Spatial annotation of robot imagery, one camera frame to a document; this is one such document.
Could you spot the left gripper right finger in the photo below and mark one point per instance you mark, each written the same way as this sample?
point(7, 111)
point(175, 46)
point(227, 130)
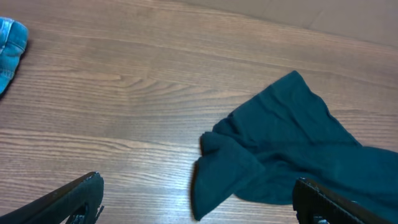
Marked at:
point(315, 203)

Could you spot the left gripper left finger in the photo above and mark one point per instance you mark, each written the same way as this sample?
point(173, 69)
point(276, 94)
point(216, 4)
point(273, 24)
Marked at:
point(78, 202)

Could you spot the dark navy t-shirt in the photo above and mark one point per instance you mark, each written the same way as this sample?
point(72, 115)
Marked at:
point(284, 133)

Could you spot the folded blue denim shorts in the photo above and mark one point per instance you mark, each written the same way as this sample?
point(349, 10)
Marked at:
point(14, 37)

